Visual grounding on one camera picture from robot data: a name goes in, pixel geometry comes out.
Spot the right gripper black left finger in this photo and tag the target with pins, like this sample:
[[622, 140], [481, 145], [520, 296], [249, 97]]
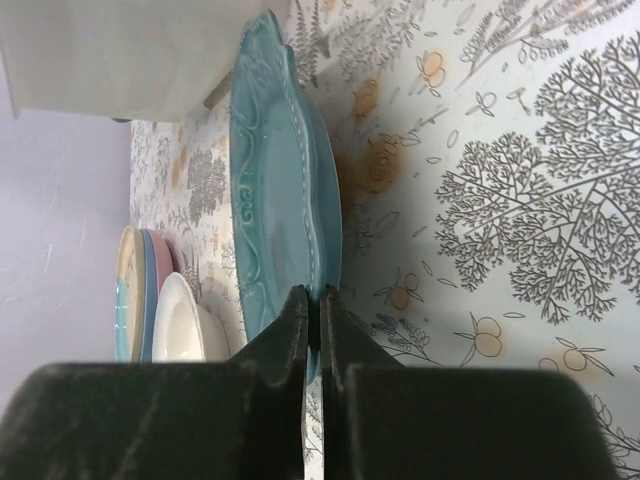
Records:
[[237, 419]]

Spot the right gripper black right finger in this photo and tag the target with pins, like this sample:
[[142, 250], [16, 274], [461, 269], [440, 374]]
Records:
[[385, 420]]

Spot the teal embossed plate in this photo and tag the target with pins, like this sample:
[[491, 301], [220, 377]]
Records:
[[286, 210]]

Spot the white plastic bin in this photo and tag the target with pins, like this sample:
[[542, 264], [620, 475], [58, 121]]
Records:
[[130, 60]]

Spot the white scalloped plate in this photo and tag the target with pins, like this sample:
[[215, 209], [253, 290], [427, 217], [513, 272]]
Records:
[[184, 331]]

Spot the blue plate in stack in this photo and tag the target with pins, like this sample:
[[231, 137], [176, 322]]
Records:
[[150, 298]]

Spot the beige and blue plate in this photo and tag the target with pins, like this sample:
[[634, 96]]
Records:
[[129, 307]]

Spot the pink plate in stack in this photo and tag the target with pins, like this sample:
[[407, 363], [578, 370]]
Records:
[[163, 258]]

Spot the floral table mat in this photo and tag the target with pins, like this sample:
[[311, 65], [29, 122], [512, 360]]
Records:
[[488, 154]]

